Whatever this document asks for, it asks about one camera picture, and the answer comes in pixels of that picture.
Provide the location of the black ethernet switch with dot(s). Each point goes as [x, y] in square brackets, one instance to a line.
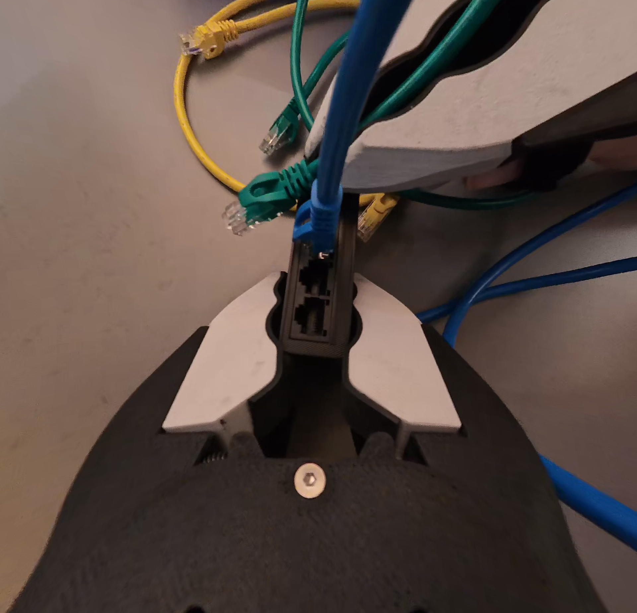
[318, 346]

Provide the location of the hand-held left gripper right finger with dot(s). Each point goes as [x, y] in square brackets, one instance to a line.
[398, 364]

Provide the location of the person's right hand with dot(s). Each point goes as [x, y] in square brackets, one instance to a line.
[490, 181]

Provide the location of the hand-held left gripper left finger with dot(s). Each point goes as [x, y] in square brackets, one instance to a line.
[234, 359]

